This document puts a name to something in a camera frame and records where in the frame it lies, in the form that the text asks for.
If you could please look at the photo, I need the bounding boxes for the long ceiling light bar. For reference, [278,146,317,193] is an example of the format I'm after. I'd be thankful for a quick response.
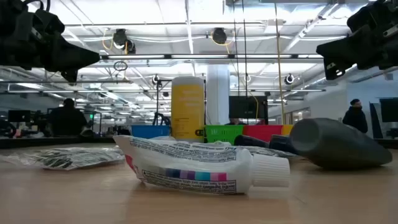
[99,54,325,60]

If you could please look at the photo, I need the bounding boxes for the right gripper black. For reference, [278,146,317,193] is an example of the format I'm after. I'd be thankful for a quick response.
[316,0,398,81]

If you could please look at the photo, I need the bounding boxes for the black ceiling cable reel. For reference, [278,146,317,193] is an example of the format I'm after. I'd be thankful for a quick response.
[211,27,228,45]
[111,28,137,55]

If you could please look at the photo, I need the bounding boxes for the white toothpaste tube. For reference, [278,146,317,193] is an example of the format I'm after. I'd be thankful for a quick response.
[113,134,292,196]

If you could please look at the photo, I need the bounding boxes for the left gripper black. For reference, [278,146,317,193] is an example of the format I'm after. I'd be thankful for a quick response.
[0,0,101,83]

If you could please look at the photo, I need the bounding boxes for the green plastic basket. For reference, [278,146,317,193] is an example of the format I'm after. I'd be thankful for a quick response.
[203,124,245,146]

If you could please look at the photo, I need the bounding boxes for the blue plastic basket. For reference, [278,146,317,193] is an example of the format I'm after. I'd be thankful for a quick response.
[130,124,172,140]

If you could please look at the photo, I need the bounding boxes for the large grey plastic bottle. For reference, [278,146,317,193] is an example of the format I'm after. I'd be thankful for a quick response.
[289,117,393,170]

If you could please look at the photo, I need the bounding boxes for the yellow wipes canister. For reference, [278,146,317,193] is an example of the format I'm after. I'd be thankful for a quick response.
[170,75,206,143]

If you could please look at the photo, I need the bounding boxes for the small black bottle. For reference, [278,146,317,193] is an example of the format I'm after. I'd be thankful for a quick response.
[269,134,299,156]
[233,134,270,149]

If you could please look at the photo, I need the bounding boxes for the black metal table frame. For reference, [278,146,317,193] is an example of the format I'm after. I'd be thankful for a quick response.
[0,136,116,149]

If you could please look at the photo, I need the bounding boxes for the clear plastic packet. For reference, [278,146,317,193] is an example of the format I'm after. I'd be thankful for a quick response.
[239,145,298,159]
[0,146,126,171]

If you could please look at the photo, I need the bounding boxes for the white pillar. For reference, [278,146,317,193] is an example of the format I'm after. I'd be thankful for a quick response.
[206,64,231,126]

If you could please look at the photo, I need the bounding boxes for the yellow hanging cable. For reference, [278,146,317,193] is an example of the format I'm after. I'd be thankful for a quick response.
[274,0,286,125]

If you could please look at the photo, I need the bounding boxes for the red plastic basket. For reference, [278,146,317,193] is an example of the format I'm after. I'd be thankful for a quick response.
[241,124,284,143]

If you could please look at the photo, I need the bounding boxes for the person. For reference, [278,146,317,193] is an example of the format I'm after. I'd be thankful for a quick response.
[47,98,89,138]
[341,98,369,134]

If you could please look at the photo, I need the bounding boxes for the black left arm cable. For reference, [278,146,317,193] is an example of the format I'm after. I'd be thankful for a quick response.
[23,0,52,12]

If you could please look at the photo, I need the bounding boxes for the black monitor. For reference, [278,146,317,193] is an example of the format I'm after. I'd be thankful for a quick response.
[229,95,269,119]

